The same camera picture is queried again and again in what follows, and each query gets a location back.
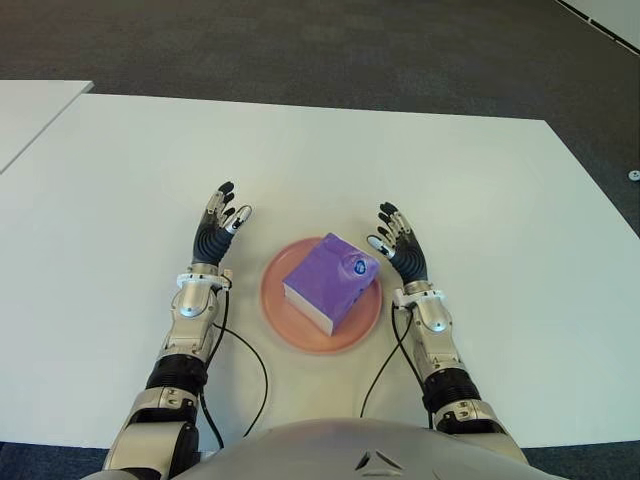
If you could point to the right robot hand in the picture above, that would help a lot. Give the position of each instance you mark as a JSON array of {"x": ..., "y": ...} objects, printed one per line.
[{"x": 410, "y": 260}]

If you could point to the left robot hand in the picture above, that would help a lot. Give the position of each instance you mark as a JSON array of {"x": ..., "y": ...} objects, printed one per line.
[{"x": 210, "y": 240}]

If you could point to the purple tissue pack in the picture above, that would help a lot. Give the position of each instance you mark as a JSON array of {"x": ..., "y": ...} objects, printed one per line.
[{"x": 325, "y": 280}]

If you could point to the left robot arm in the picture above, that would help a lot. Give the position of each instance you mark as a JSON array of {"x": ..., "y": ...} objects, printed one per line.
[{"x": 187, "y": 340}]

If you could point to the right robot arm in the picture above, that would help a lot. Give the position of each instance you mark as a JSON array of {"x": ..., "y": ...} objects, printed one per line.
[{"x": 440, "y": 345}]

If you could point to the pink round plate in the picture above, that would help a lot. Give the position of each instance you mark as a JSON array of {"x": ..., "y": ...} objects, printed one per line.
[{"x": 272, "y": 300}]

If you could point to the grey robot torso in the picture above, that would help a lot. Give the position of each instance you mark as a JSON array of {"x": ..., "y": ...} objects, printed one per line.
[{"x": 350, "y": 450}]

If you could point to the adjacent white table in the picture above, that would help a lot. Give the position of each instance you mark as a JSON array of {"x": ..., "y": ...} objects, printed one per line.
[{"x": 30, "y": 110}]

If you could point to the small white floor object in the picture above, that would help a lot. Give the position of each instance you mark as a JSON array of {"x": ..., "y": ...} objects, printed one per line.
[{"x": 634, "y": 176}]

